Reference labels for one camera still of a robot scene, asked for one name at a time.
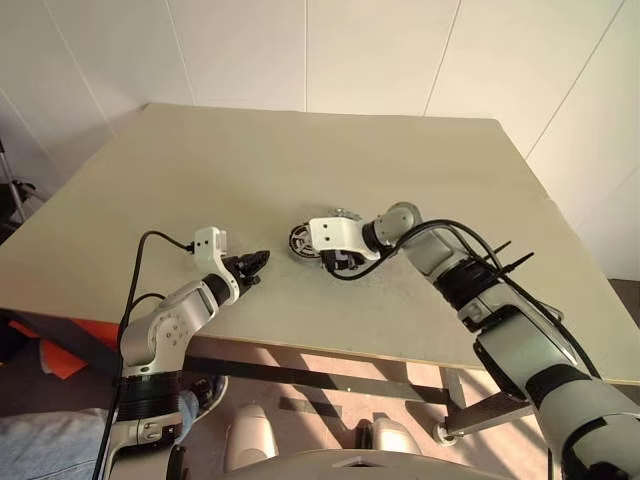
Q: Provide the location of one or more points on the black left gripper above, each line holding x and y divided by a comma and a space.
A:
237, 265

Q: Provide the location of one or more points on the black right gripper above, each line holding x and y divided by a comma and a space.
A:
340, 260

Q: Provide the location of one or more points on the black spoked rotor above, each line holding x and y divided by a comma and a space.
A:
301, 243

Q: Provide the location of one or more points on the silver hinged motor lid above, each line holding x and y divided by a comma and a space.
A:
345, 212

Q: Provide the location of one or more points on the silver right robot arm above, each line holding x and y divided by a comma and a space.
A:
525, 350

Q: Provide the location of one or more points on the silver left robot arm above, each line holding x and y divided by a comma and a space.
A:
165, 325

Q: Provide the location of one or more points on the black table crossbar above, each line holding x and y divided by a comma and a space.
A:
320, 380

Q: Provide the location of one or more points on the white rounded robot foot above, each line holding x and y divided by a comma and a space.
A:
251, 437
392, 437

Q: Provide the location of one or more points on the table leg with caster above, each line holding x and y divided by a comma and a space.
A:
452, 400

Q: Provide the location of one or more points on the silver robot torso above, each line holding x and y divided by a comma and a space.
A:
350, 467

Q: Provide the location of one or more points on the dark slanted table beam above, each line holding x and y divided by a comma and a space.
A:
60, 335

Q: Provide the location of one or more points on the orange sheet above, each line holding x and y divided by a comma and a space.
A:
65, 350

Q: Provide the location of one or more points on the dark metal stand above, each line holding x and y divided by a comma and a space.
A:
12, 200

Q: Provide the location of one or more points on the blue jeans leg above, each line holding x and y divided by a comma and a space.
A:
45, 445

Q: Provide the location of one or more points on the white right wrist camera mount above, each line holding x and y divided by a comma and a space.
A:
335, 232

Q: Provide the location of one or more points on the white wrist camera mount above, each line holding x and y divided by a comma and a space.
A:
207, 242
335, 232

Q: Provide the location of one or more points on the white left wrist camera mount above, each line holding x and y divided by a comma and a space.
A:
207, 242

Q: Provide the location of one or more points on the grey metal table bracket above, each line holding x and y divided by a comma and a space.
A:
490, 412

